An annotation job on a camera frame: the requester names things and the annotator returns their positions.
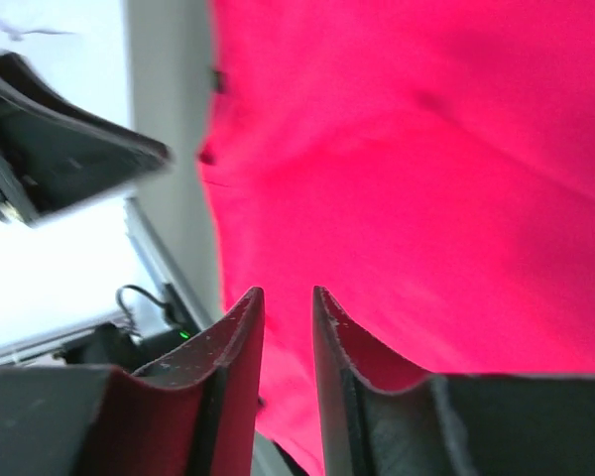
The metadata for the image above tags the bright pink t shirt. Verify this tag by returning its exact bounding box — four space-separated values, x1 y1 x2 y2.
200 1 595 475

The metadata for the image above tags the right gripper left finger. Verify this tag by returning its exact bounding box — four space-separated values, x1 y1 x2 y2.
0 288 265 476

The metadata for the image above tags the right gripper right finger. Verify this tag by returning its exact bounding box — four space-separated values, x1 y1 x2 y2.
313 287 595 475

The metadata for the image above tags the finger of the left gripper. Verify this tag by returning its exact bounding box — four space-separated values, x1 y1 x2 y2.
0 52 172 225

